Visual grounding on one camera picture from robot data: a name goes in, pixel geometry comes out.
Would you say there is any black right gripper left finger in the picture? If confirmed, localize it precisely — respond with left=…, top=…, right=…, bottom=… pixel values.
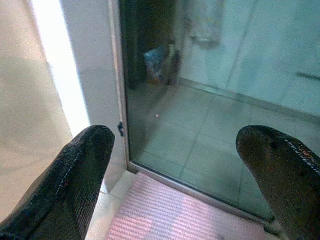
left=0, top=124, right=116, bottom=240

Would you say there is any beige wood-grain panel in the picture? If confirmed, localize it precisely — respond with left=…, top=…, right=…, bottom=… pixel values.
left=0, top=0, right=76, bottom=221

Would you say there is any colourful plastic bag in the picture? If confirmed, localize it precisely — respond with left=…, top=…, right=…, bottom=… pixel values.
left=143, top=44, right=173, bottom=86

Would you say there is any pink floor mat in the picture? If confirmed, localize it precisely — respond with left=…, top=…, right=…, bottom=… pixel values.
left=104, top=171, right=266, bottom=240

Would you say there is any white door frame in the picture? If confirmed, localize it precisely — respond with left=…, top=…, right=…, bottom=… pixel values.
left=62, top=0, right=131, bottom=191

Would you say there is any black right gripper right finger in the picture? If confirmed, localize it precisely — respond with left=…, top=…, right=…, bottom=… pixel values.
left=235, top=124, right=320, bottom=240

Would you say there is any white hanging cloth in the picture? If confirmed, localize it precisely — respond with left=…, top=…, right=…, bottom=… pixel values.
left=184, top=0, right=223, bottom=48

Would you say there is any glass sliding door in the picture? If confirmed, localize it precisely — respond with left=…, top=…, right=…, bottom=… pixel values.
left=119, top=0, right=320, bottom=223

